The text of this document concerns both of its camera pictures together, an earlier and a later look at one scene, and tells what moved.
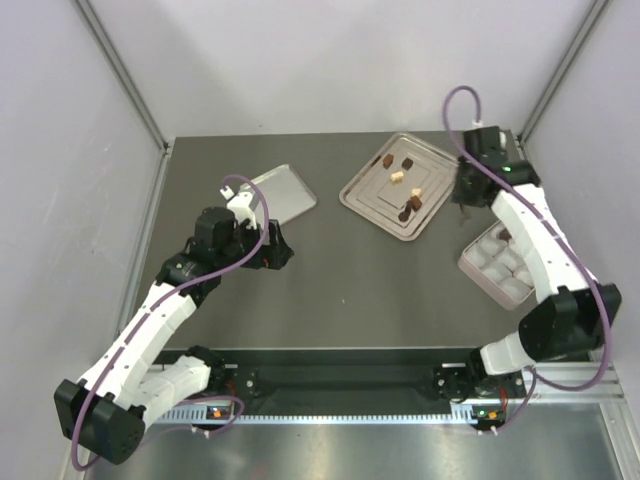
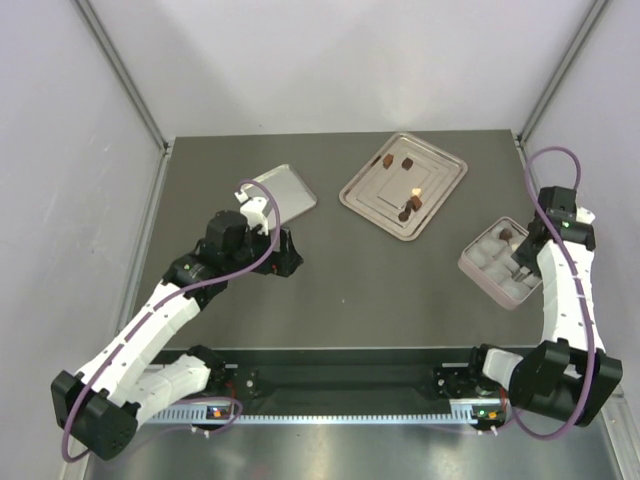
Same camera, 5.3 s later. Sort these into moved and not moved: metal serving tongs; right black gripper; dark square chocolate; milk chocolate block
Moved: metal serving tongs; right black gripper
Not moved: dark square chocolate; milk chocolate block
